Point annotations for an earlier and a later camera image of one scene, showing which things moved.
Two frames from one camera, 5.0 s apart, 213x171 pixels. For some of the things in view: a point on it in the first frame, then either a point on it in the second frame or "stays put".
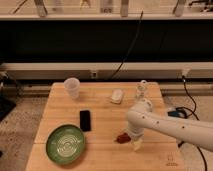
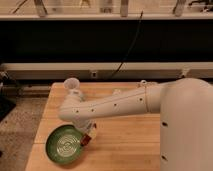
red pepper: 124,138 -> 85,139
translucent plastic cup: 72,85 stays put
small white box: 117,95 stays put
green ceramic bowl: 65,144 stays put
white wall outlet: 94,74 stays put
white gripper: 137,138 -> 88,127
